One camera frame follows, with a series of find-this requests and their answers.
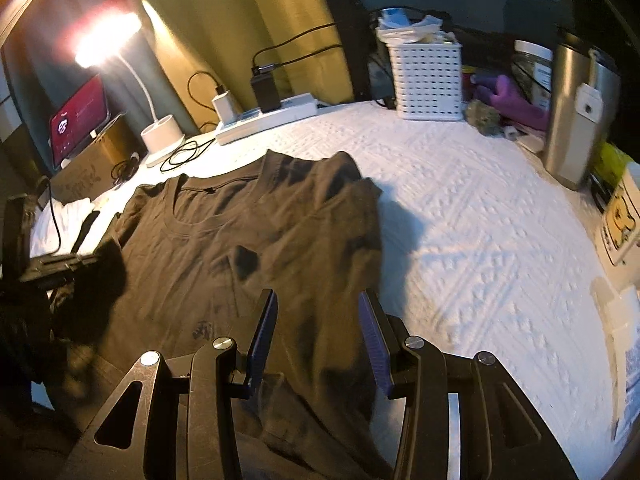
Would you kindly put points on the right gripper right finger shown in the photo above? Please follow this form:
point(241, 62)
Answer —
point(502, 436)

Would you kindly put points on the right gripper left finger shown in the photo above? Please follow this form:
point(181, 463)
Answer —
point(135, 433)

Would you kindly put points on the dark brown t-shirt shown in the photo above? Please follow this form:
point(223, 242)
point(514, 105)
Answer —
point(193, 257)

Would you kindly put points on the brown cardboard box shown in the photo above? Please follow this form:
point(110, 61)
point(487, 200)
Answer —
point(98, 166)

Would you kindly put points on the red screen tablet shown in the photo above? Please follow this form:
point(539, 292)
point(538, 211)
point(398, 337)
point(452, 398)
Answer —
point(84, 112)

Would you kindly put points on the white textured bedspread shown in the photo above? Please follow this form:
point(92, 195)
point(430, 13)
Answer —
point(479, 252)

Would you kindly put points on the white cartoon mug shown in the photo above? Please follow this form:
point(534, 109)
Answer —
point(620, 227)

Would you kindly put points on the white charger plug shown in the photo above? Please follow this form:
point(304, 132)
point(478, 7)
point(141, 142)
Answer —
point(226, 108)

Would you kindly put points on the white desk lamp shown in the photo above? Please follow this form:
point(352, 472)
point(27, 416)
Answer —
point(105, 38)

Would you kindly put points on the black power adapter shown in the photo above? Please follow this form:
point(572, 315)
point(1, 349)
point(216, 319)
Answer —
point(265, 89)

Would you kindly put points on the white power strip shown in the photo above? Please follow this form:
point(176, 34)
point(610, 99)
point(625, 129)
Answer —
point(253, 121)

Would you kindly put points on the yellow curtain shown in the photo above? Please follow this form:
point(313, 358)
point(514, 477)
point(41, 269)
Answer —
point(222, 37)

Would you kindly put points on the purple plush toy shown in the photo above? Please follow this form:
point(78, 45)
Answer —
point(503, 94)

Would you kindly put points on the stainless steel tumbler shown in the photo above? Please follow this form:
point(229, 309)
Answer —
point(585, 88)

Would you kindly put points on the white perforated basket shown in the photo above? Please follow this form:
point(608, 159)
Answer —
point(427, 81)

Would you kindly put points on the clear glass jar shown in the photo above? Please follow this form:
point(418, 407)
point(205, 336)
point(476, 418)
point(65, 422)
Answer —
point(532, 69)

